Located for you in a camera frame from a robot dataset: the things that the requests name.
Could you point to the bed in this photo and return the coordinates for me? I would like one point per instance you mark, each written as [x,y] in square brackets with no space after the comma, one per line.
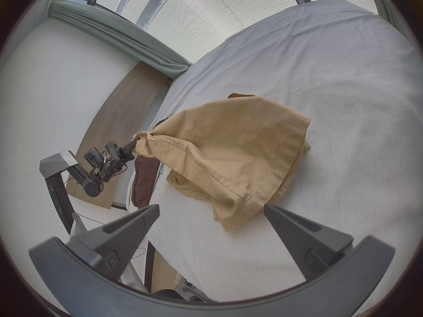
[330,111]

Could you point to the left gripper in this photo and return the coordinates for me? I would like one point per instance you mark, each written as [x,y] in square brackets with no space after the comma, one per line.
[125,153]

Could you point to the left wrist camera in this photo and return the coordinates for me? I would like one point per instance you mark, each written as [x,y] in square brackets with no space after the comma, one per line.
[111,148]

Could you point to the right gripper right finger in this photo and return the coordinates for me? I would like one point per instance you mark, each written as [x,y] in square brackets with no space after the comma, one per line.
[307,243]

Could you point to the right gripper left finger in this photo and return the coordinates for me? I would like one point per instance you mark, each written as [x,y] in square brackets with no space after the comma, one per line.
[115,243]

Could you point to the window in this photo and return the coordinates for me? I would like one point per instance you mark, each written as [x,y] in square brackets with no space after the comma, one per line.
[185,15]

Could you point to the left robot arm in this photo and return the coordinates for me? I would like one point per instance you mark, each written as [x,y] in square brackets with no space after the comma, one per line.
[90,187]

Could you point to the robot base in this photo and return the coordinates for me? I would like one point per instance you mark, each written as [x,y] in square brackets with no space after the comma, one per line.
[131,277]

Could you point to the brown waffle garment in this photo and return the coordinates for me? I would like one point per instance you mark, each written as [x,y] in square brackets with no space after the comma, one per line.
[145,180]

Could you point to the grey-green curtain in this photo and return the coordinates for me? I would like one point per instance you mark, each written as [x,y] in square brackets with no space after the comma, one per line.
[132,35]

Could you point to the tan shorts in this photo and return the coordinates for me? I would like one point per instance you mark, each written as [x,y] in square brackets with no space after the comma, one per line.
[231,150]

